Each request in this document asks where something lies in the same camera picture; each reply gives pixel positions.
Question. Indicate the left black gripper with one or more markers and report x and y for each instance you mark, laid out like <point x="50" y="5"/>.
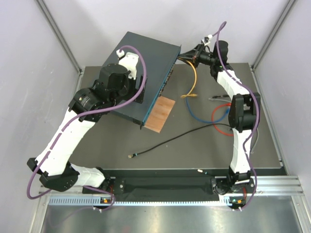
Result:
<point x="135" y="91"/>

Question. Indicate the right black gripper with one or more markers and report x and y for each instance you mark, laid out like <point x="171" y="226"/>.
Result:
<point x="195" y="53"/>

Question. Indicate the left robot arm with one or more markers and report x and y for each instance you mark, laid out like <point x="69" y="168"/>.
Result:
<point x="114" y="88"/>

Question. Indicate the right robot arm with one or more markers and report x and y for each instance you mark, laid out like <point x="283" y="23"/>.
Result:
<point x="244" y="112"/>

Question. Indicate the wooden support block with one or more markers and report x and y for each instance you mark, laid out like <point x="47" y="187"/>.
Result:
<point x="159" y="114"/>

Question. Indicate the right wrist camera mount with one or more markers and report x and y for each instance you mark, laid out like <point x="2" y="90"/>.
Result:
<point x="207" y="40"/>

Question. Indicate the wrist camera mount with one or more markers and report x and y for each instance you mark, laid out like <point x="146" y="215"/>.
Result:
<point x="207" y="40"/>
<point x="129" y="61"/>

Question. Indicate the dark grey network switch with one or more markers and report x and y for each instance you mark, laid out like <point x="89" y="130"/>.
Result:
<point x="159" y="58"/>

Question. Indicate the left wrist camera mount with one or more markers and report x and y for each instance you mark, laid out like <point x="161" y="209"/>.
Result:
<point x="129" y="61"/>

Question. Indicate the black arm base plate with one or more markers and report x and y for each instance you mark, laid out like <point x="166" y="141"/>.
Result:
<point x="171" y="189"/>

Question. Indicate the aluminium rail frame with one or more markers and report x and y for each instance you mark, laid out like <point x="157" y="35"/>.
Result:
<point x="266" y="186"/>

